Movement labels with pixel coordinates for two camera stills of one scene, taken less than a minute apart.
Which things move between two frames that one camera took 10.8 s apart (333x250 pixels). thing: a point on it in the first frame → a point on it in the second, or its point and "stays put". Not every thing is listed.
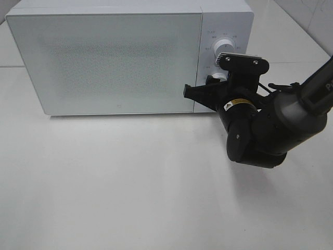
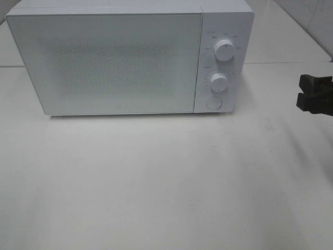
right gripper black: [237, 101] → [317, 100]
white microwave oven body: [127, 57] stays put
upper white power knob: [223, 46] stays put
